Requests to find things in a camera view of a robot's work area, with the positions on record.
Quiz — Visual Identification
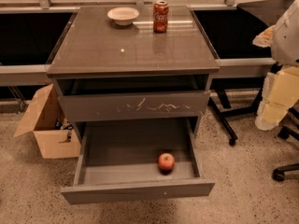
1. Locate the grey drawer cabinet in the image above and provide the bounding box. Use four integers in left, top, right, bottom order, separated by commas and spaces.
48, 6, 219, 134

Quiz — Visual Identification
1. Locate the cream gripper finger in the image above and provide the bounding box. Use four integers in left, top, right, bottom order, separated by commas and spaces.
255, 66, 299, 131
252, 25, 275, 48

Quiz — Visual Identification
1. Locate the open grey middle drawer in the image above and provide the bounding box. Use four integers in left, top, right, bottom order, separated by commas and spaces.
62, 118, 215, 204

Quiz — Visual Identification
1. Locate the metal window rail ledge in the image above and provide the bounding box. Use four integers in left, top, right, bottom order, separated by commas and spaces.
0, 58, 275, 87

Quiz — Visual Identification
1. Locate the open cardboard box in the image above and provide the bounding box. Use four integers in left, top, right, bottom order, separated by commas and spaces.
14, 84, 81, 159

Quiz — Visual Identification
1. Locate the scratched grey upper drawer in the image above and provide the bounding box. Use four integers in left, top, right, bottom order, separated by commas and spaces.
58, 91, 210, 122

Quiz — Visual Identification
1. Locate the red apple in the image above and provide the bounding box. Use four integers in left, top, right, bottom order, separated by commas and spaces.
158, 153, 175, 172

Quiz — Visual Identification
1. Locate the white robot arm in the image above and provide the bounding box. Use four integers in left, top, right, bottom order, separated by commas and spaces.
252, 0, 299, 131

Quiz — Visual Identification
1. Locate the black office chair base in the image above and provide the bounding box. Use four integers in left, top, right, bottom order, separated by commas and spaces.
272, 106, 299, 182

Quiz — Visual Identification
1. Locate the red cola can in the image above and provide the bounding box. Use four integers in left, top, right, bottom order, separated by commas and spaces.
153, 0, 169, 33

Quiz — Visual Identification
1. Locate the white bowl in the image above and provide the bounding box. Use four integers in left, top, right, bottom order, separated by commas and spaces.
107, 7, 139, 26

